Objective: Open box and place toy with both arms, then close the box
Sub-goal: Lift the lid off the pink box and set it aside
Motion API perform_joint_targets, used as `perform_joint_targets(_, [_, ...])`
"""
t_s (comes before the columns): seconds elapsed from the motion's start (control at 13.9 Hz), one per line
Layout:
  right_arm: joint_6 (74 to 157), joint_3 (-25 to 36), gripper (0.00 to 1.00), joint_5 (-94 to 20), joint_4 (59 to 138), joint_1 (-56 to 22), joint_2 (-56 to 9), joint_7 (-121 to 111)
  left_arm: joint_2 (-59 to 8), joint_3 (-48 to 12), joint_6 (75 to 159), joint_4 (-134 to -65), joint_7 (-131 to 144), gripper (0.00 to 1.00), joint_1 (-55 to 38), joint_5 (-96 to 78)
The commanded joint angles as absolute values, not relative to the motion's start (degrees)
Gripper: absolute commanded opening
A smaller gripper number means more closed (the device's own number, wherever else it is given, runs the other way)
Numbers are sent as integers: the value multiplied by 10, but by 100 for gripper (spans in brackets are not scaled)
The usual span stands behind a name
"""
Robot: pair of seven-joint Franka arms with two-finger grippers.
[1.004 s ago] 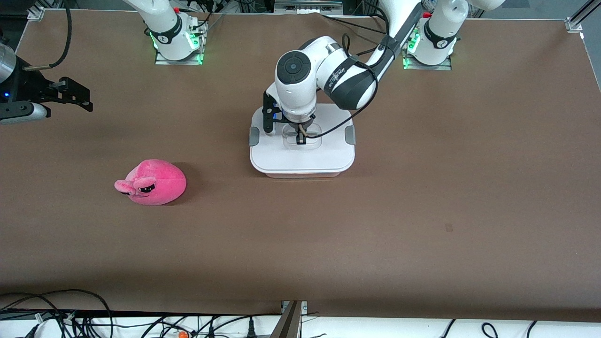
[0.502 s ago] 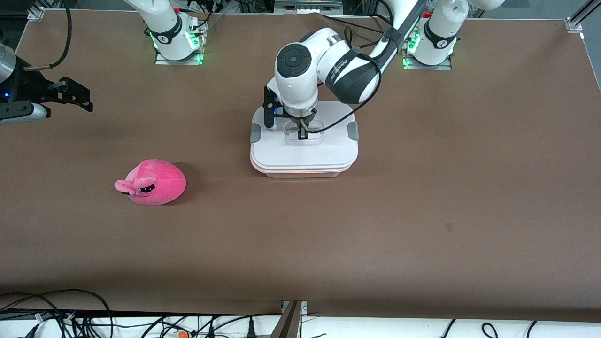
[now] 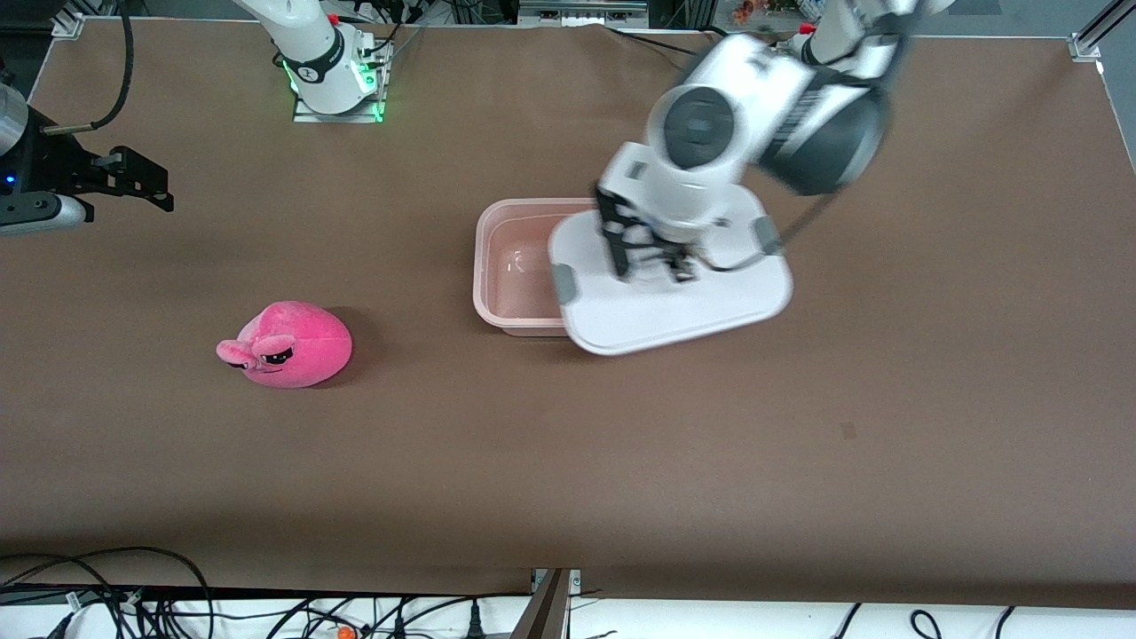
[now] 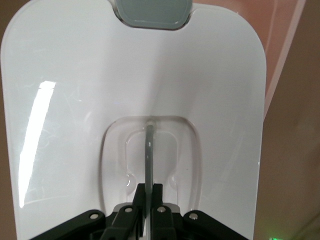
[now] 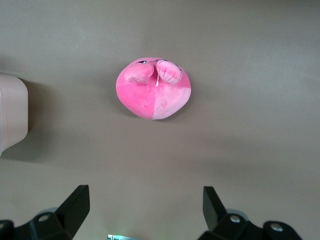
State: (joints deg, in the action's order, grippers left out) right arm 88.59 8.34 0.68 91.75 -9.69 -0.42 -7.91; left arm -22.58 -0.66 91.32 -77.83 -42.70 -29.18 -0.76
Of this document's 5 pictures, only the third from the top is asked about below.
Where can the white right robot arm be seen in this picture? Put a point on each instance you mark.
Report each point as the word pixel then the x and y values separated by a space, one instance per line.
pixel 315 53

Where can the white box lid grey latches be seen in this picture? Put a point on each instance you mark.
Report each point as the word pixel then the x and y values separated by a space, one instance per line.
pixel 674 311

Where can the grey metal bracket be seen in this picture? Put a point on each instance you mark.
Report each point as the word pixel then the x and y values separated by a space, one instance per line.
pixel 581 11

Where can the black power plug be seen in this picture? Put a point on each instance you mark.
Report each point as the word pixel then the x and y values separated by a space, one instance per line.
pixel 476 626

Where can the aluminium arm base plate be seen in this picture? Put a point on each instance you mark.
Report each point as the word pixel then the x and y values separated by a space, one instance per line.
pixel 355 113

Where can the pink plush toy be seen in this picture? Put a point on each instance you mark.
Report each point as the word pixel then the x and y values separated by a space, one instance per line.
pixel 302 346

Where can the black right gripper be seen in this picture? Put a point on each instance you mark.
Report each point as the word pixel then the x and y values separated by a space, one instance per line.
pixel 55 166

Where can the aluminium frame post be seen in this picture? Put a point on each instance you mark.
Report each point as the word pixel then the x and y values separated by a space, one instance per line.
pixel 546 612

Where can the brown table mat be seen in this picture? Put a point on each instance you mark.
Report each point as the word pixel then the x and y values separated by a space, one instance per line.
pixel 568 461

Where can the pink plastic storage box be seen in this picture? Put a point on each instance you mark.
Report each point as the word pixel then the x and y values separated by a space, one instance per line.
pixel 515 266

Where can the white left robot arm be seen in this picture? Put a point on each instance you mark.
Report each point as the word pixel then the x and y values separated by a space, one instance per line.
pixel 763 98

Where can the aluminium frame profile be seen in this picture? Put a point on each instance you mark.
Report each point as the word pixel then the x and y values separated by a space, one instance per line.
pixel 1100 27
pixel 69 22

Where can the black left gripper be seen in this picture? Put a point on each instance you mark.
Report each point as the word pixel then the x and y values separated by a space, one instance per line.
pixel 672 257

